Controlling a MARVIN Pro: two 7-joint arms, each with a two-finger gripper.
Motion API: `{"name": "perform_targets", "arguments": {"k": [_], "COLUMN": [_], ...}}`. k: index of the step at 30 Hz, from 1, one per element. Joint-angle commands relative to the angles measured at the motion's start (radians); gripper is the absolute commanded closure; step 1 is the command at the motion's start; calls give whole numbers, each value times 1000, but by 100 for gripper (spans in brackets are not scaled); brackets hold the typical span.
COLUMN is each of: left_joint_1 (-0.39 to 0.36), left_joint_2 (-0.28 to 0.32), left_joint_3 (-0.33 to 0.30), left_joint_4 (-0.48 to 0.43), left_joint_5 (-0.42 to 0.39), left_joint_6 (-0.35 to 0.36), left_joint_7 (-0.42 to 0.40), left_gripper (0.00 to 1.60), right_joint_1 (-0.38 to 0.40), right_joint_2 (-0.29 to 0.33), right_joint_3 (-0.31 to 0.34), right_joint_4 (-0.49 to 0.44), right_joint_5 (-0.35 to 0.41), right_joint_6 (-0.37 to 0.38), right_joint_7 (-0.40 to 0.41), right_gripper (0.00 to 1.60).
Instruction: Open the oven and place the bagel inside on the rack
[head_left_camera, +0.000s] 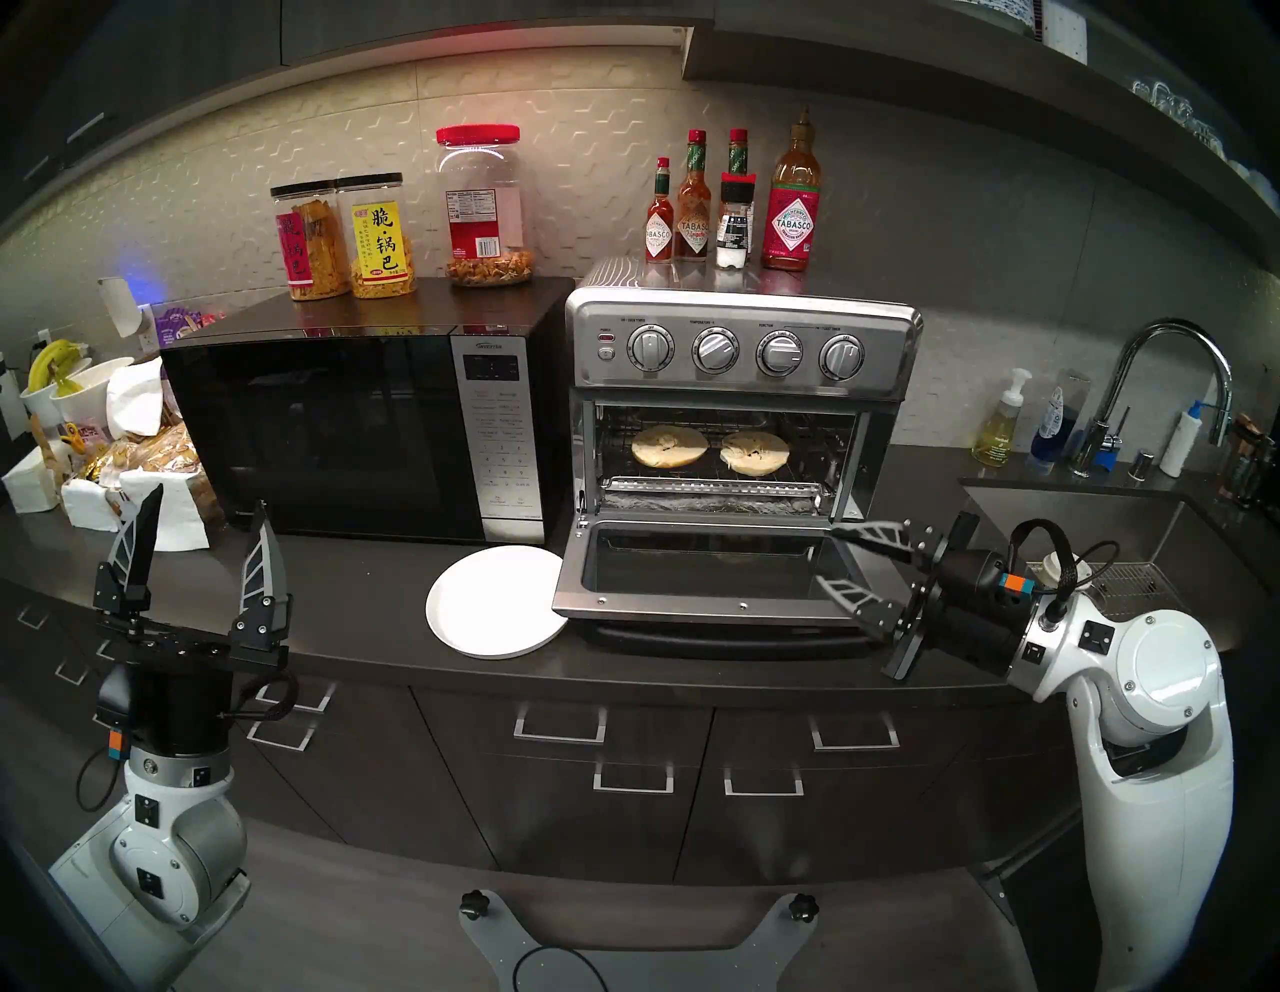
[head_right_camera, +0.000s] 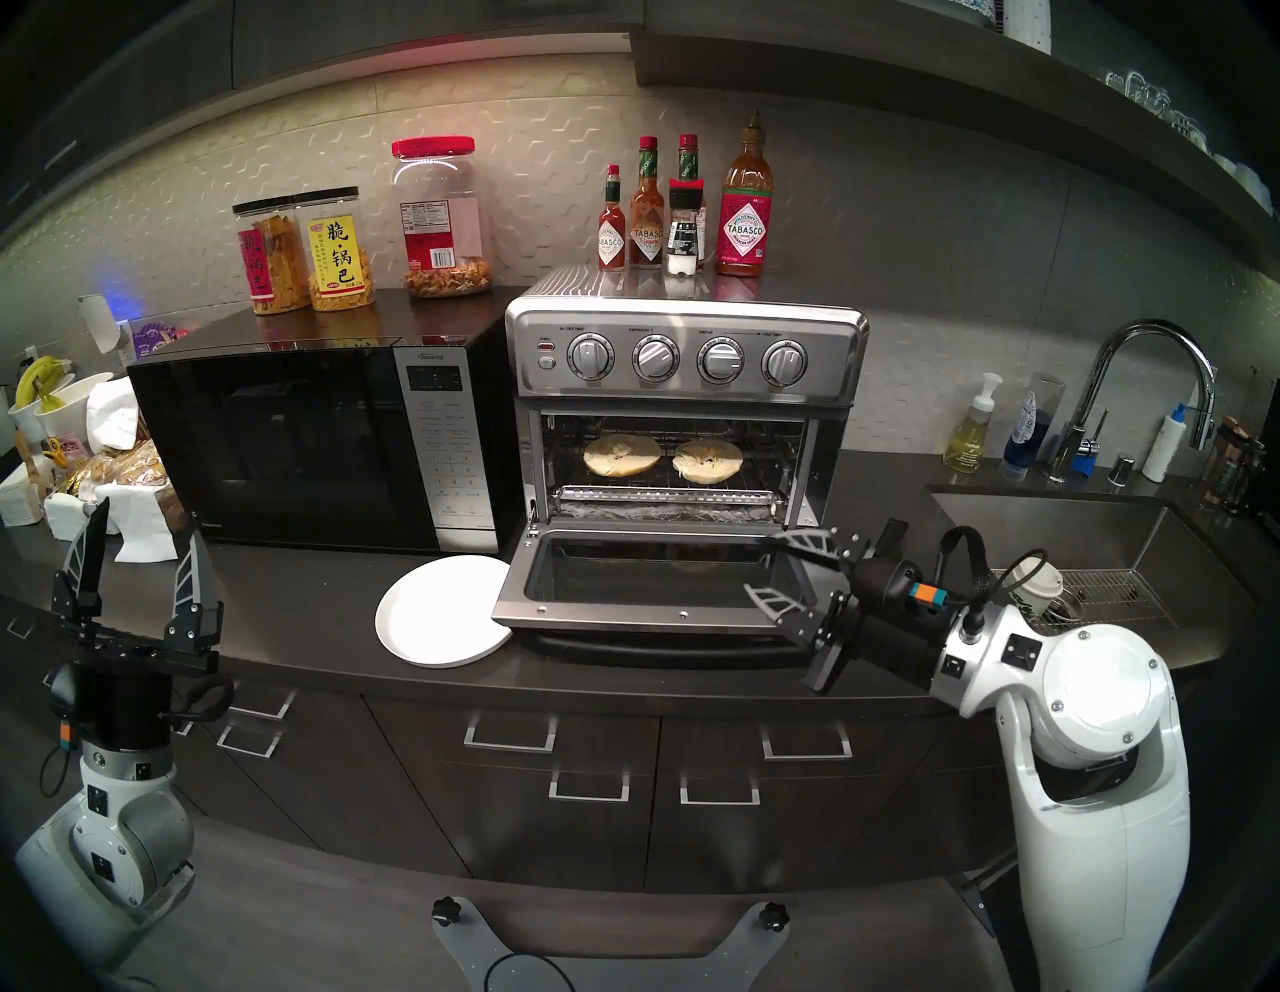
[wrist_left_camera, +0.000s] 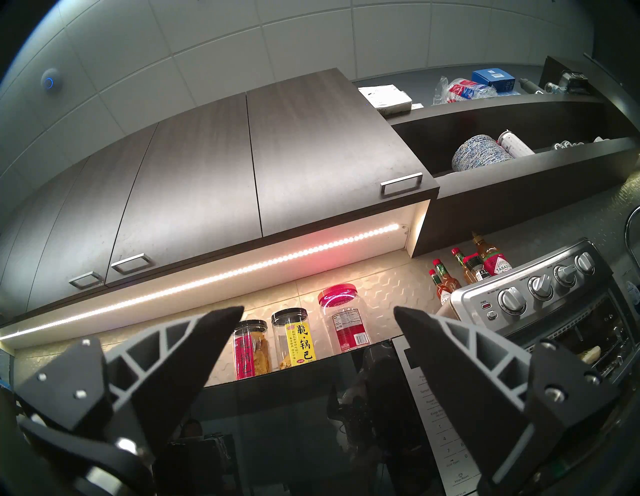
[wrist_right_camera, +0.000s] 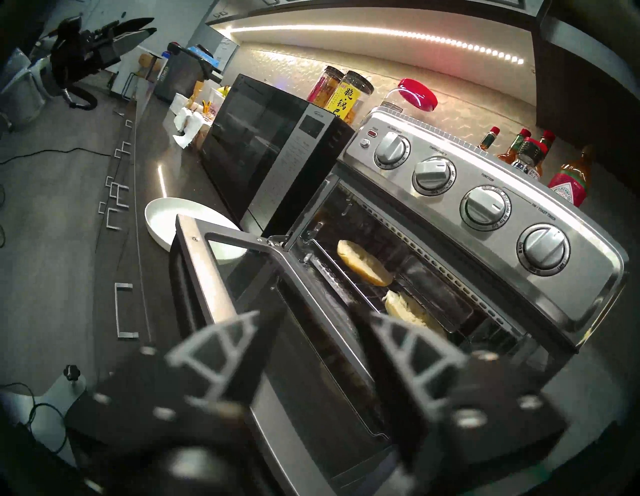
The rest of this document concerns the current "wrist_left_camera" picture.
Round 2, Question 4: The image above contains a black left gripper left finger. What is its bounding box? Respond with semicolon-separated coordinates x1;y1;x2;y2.
15;306;246;456

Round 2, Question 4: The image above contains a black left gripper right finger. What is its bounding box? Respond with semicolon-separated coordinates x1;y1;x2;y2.
394;306;621;485

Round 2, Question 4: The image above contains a stainless steel toaster oven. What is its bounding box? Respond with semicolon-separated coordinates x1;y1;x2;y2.
449;239;640;396

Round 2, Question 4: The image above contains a black microwave oven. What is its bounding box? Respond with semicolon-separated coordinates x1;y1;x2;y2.
187;334;483;496

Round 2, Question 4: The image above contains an under-cabinet light strip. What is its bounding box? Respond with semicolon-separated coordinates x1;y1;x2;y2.
0;223;401;342

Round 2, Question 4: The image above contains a red label snack jar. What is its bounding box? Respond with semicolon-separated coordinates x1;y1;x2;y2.
233;320;274;381

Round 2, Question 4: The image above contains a small Tabasco sauce bottle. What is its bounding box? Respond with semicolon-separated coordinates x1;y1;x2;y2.
428;269;454;307

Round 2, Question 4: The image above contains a medium Tabasco sauce bottle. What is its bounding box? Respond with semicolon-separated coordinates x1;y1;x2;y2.
432;258;462;293

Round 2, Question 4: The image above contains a green neck Tabasco bottle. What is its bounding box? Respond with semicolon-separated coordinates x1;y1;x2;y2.
451;247;477;286

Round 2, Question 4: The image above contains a large Tabasco sriracha bottle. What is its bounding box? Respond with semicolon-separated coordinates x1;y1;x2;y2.
471;232;513;277

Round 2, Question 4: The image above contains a yellow label snack jar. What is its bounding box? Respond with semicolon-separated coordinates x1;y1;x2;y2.
271;307;317;371

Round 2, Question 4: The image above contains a clear jar red lid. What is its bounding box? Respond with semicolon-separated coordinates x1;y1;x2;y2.
318;283;372;354

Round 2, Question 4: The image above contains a chrome gooseneck faucet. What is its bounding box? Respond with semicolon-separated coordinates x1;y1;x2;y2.
624;205;640;263

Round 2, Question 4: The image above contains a patterned plate stack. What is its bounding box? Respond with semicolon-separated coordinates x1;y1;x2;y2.
451;134;514;173

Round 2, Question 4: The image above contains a blue cardboard box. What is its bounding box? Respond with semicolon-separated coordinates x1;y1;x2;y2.
471;68;516;94

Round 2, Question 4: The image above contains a flat white cardboard box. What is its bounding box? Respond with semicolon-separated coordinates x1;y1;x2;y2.
358;84;414;117

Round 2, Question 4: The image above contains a silver cabinet pull handle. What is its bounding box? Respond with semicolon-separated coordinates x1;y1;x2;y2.
380;172;424;197
111;253;153;275
69;271;105;290

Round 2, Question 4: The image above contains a wire oven rack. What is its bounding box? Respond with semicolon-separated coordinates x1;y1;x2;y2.
575;320;633;381

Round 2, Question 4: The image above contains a dark open wall shelf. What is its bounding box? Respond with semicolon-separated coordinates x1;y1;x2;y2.
352;55;640;258

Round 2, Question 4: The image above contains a dark upper wall cabinet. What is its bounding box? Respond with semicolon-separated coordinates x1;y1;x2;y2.
0;67;441;321

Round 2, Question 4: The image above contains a small black camera device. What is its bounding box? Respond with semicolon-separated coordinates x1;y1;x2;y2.
545;71;591;96

